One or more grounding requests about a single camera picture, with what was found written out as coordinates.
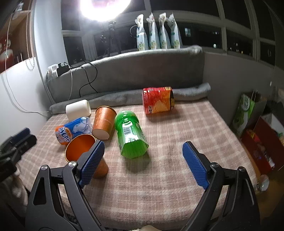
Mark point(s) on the ring light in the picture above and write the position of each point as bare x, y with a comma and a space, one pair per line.
103, 11

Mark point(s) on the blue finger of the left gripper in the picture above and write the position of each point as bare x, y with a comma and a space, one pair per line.
25, 144
20, 136

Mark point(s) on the black light tripod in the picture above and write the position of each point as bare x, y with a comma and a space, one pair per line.
111, 39

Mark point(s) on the red cardboard box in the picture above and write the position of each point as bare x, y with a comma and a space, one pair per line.
265, 143

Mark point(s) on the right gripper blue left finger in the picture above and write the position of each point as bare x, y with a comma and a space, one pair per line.
45, 209

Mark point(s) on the green plastic bottle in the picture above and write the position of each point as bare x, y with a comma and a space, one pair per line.
131, 140

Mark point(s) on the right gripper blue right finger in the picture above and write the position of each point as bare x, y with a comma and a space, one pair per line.
229, 200

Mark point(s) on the red chip canister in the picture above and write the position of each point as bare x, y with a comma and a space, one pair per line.
156, 100

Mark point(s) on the white power strip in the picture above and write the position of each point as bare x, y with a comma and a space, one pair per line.
57, 70

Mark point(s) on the white green pouch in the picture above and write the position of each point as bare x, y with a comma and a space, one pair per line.
163, 35
141, 37
175, 37
154, 43

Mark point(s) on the grey rolled blanket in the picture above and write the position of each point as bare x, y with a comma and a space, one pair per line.
132, 97

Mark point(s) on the grey sofa backrest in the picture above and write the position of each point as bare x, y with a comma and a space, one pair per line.
175, 68

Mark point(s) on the orange paper cup with lettering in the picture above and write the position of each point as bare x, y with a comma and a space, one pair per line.
78, 146

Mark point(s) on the white plastic cup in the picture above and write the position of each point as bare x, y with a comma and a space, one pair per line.
77, 110

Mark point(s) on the green paper shopping bag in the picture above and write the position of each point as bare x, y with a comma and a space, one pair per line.
251, 106

